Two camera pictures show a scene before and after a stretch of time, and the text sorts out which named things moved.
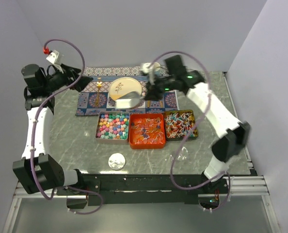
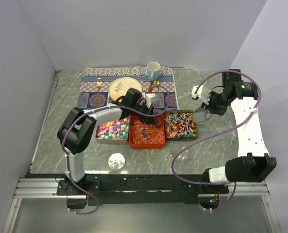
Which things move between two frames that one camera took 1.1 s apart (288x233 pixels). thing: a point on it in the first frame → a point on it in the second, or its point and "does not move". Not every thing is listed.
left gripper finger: [82, 84] → [146, 120]
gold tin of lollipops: [177, 124] does not move
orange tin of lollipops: [147, 131] does not move
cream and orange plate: [121, 86] does not move
